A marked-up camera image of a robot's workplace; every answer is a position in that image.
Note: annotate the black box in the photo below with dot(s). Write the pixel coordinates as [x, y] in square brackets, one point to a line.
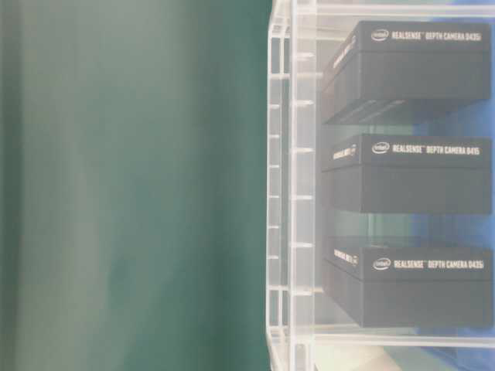
[397, 72]
[409, 281]
[385, 173]

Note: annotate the clear plastic storage bin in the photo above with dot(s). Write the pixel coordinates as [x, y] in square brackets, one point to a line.
[306, 329]

